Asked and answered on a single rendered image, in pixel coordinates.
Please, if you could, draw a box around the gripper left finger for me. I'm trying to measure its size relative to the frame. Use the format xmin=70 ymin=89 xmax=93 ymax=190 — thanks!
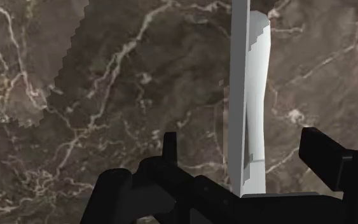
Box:
xmin=79 ymin=131 xmax=196 ymax=224

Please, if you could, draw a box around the white upright slab-shaped object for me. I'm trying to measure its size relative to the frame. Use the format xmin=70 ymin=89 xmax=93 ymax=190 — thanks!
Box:
xmin=227 ymin=0 xmax=272 ymax=199

